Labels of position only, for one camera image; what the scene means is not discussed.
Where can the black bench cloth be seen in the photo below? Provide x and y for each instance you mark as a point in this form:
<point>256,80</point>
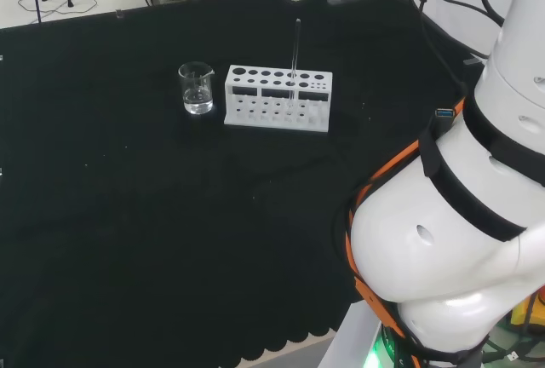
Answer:
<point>127,214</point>

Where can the glass beaker with water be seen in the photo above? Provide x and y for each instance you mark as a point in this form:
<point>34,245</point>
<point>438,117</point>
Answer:
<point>196,106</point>

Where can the clear glass rod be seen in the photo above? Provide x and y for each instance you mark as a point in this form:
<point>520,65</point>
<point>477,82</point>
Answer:
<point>296,44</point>

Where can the white test tube rack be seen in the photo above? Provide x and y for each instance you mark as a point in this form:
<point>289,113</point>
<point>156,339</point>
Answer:
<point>255,78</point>

